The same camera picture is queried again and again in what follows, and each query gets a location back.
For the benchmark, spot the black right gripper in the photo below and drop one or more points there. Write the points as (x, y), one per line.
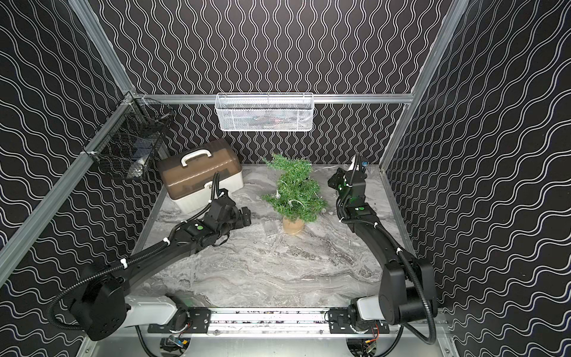
(339, 177)

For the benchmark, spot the small green christmas tree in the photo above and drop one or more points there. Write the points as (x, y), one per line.
(294, 219)

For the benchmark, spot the black wire basket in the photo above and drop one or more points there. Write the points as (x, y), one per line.
(134, 143)

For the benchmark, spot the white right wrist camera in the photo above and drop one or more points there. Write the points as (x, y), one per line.
(358, 163)

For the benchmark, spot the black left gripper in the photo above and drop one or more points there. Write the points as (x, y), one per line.
(241, 216)

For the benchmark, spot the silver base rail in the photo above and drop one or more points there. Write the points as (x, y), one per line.
(312, 322)

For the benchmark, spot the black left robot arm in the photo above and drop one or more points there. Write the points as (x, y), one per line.
(99, 304)

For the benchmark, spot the white brown storage box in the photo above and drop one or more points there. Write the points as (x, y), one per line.
(189, 176)

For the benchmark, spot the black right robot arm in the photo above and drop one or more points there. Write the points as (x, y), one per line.
(407, 292)

